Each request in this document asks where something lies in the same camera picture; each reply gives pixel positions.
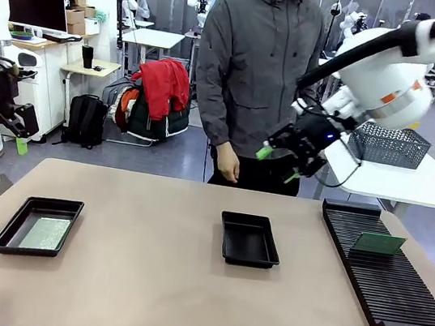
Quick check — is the black corrugated right arm sleeve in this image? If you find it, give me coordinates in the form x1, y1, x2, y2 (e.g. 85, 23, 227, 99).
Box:
295, 0, 435, 111

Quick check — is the person's right hand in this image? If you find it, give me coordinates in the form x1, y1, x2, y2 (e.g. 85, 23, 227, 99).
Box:
211, 138, 245, 184

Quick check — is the black computer monitor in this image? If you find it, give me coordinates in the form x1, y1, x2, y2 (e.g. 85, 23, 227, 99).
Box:
0, 0, 73, 35

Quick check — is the black tripod stand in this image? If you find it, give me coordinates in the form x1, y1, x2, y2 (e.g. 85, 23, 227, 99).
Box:
104, 0, 132, 49

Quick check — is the seated background person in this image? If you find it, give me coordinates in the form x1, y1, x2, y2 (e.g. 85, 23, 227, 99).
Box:
117, 0, 153, 25

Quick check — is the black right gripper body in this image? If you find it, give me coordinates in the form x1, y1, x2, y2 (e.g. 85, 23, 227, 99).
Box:
284, 109, 350, 166

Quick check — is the person's right forearm grey sleeve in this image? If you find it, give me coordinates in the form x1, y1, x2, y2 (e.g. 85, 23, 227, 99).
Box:
197, 87, 245, 154

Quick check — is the green perforated circuit board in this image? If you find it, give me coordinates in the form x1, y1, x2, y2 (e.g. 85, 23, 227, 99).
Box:
351, 229, 408, 258
17, 212, 73, 256

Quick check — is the grey mesh basket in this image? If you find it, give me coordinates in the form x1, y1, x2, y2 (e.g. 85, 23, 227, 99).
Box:
344, 118, 434, 172

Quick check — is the white cabinet desk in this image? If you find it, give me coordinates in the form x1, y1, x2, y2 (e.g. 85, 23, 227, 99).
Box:
0, 19, 98, 150

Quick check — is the white background table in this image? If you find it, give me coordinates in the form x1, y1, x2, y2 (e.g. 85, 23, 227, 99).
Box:
115, 24, 187, 83

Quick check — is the green bowl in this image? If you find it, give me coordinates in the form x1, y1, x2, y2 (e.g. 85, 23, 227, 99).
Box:
9, 29, 36, 43

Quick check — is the black tumbler cup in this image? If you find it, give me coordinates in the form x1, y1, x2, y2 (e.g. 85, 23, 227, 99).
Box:
79, 44, 97, 71

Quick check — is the grey bag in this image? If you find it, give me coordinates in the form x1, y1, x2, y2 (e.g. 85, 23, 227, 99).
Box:
99, 73, 137, 118

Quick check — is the black keyboard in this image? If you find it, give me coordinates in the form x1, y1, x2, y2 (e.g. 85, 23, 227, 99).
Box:
41, 29, 84, 47

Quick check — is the black ESD tray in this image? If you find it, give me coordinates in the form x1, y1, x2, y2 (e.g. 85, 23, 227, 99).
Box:
213, 209, 287, 272
0, 189, 86, 265

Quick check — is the small light wood desk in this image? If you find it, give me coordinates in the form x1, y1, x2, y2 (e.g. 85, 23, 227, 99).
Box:
50, 54, 123, 144

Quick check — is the person in grey jacket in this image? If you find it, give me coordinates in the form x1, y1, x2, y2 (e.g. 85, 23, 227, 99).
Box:
179, 0, 337, 200

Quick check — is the black backpack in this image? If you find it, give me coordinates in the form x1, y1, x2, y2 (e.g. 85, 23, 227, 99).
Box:
59, 91, 112, 152

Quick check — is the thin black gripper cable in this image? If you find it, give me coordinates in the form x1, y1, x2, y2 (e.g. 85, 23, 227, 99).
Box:
312, 143, 365, 192

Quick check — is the black slotted PCB rack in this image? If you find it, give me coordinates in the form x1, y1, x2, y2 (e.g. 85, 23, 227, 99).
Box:
304, 197, 435, 326

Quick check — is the white storage box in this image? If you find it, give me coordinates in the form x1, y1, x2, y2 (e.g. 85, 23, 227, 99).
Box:
82, 16, 103, 37

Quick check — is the red jacket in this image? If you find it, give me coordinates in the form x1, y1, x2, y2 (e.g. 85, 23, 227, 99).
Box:
125, 53, 195, 127

